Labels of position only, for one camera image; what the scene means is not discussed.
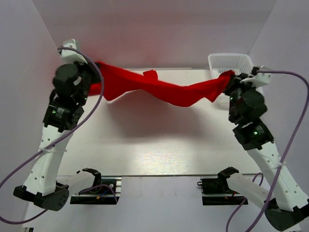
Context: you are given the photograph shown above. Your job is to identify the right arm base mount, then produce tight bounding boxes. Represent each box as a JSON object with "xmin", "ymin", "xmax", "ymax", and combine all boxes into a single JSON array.
[{"xmin": 197, "ymin": 178, "xmax": 248, "ymax": 206}]

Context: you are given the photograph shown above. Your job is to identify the red t shirt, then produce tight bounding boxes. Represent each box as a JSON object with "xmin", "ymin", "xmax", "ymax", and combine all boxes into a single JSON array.
[{"xmin": 89, "ymin": 62, "xmax": 235, "ymax": 107}]

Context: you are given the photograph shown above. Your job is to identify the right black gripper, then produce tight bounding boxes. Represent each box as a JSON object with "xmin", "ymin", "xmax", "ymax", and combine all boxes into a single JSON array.
[{"xmin": 223, "ymin": 73, "xmax": 259, "ymax": 123}]

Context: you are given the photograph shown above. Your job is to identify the white plastic basket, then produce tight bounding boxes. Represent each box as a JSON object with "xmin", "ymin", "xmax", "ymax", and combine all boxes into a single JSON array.
[{"xmin": 207, "ymin": 53, "xmax": 254, "ymax": 107}]

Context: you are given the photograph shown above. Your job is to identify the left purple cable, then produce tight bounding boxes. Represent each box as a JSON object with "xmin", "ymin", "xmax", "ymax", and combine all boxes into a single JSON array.
[{"xmin": 0, "ymin": 47, "xmax": 105, "ymax": 224}]

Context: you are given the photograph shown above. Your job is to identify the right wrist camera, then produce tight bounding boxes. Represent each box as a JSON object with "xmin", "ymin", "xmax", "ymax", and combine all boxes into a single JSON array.
[{"xmin": 240, "ymin": 66, "xmax": 272, "ymax": 88}]

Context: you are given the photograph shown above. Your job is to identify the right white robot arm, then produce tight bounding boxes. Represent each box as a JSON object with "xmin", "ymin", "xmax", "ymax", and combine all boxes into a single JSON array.
[{"xmin": 217, "ymin": 71, "xmax": 309, "ymax": 232}]

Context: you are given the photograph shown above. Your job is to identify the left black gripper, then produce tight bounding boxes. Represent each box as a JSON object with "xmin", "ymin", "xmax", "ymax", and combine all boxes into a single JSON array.
[{"xmin": 70, "ymin": 55, "xmax": 103, "ymax": 106}]

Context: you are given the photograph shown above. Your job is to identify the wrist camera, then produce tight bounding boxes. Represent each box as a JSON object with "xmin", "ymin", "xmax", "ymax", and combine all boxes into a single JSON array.
[
  {"xmin": 240, "ymin": 66, "xmax": 272, "ymax": 88},
  {"xmin": 60, "ymin": 39, "xmax": 87, "ymax": 64}
]

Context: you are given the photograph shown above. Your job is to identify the purple cable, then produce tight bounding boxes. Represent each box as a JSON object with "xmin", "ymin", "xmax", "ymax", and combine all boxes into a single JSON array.
[
  {"xmin": 225, "ymin": 69, "xmax": 309, "ymax": 232},
  {"xmin": 0, "ymin": 47, "xmax": 105, "ymax": 224}
]

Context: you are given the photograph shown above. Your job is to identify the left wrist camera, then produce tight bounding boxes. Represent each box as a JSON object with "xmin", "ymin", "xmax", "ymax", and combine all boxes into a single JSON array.
[{"xmin": 60, "ymin": 39, "xmax": 87, "ymax": 64}]

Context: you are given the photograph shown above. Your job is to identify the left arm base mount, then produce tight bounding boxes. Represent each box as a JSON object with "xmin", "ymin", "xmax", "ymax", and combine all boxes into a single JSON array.
[{"xmin": 70, "ymin": 176, "xmax": 122, "ymax": 205}]

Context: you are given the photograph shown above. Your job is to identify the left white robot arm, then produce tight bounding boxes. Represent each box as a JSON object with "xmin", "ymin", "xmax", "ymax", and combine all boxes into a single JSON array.
[{"xmin": 13, "ymin": 61, "xmax": 102, "ymax": 211}]

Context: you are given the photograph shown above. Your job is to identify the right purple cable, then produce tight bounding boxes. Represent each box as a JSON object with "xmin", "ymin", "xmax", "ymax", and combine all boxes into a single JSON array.
[{"xmin": 225, "ymin": 69, "xmax": 309, "ymax": 232}]

